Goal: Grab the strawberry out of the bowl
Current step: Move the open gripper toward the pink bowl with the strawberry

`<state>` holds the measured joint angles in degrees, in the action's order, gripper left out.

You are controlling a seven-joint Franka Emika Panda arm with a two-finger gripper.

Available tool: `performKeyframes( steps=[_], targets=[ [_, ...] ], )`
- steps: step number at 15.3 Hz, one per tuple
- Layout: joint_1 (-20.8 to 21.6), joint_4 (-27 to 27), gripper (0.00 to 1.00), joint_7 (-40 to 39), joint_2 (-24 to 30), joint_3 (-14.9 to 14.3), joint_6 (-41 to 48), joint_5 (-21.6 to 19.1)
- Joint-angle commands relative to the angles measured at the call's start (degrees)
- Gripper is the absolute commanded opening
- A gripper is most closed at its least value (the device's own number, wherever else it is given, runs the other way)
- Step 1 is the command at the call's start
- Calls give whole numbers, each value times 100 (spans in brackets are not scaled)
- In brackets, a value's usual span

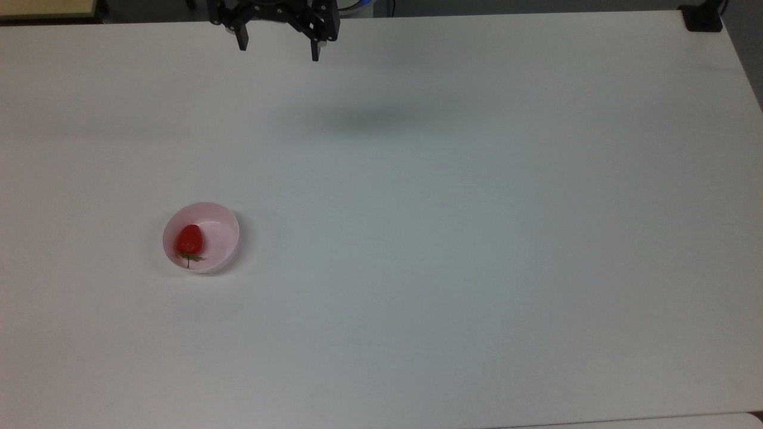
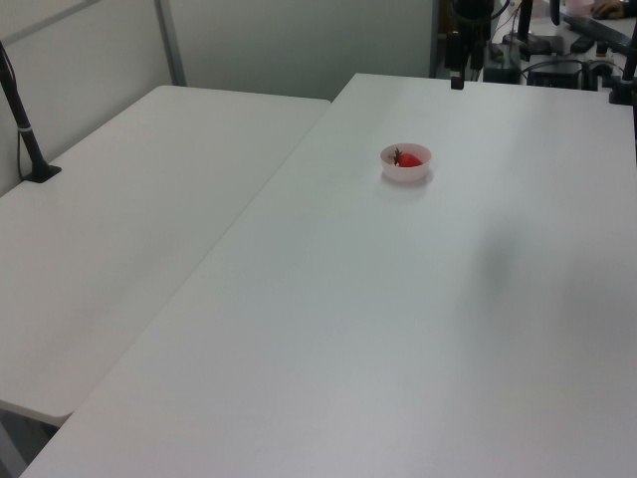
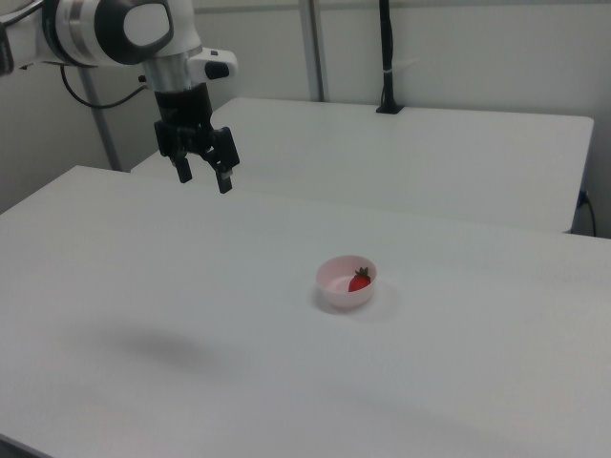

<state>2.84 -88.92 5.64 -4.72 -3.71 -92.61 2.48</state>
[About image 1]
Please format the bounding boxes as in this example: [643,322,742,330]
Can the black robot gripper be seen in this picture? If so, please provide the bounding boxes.
[208,0,340,63]

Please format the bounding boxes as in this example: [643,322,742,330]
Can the red strawberry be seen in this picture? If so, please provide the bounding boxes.
[175,224,207,269]

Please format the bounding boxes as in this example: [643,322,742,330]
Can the pink plastic bowl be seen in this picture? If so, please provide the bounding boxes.
[162,202,240,274]

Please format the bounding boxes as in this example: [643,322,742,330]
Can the wooden desk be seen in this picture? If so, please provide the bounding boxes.
[0,0,100,22]

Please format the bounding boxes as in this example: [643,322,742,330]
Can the black camera stand pole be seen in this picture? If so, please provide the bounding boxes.
[679,0,725,33]

